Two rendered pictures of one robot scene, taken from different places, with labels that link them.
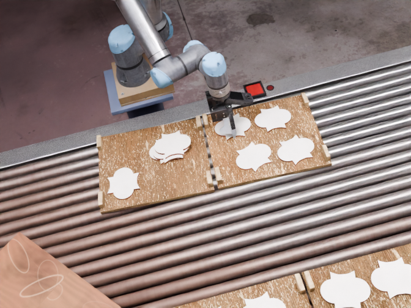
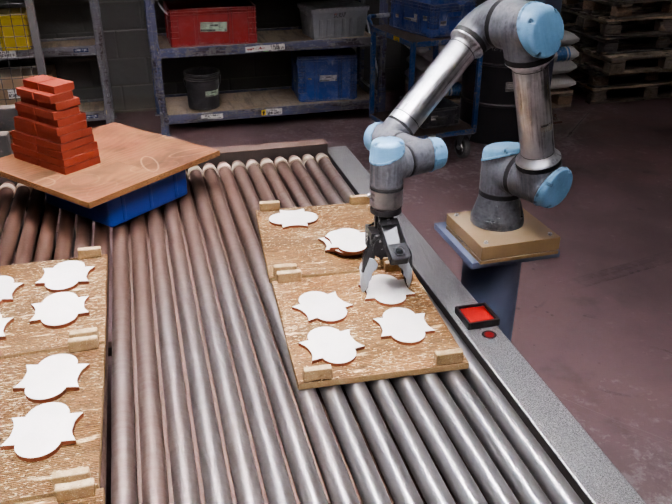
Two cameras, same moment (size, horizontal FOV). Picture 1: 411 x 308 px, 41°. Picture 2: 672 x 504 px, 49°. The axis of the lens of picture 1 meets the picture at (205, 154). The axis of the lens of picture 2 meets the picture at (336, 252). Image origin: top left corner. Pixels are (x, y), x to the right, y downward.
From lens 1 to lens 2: 1.96 m
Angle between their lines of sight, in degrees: 62
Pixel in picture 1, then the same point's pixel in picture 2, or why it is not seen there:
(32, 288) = (148, 160)
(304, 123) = (393, 359)
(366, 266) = (82, 404)
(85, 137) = not seen: hidden behind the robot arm
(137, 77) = (478, 212)
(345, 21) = not seen: outside the picture
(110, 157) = (337, 210)
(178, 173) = (302, 252)
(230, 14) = not seen: outside the picture
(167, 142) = (352, 236)
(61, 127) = (566, 337)
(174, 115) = (418, 253)
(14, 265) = (179, 151)
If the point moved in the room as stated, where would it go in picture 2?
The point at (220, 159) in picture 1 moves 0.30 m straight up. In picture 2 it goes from (322, 281) to (321, 164)
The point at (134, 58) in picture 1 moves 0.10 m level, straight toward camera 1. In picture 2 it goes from (487, 182) to (454, 186)
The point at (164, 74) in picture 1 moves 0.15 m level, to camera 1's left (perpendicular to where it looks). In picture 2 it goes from (372, 129) to (358, 111)
